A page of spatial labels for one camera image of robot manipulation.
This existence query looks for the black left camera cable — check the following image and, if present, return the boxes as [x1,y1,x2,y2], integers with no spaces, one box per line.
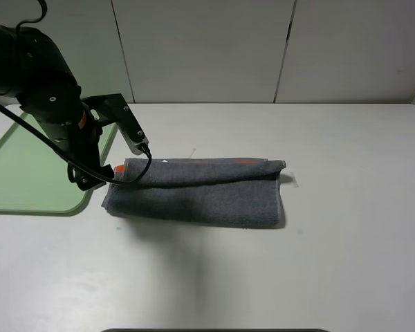
[0,0,154,187]

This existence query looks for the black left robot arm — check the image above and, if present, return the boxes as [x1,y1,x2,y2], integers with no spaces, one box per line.
[0,26,114,191]

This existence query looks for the light green plastic tray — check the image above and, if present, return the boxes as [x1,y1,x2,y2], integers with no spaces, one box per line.
[0,112,119,217]

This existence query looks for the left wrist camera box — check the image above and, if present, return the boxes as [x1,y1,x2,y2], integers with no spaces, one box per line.
[82,93,150,156]

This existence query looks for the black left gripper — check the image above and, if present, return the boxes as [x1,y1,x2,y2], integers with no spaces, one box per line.
[43,102,114,191]

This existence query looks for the grey towel with orange pattern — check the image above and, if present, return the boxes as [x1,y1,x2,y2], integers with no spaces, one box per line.
[102,158,286,229]

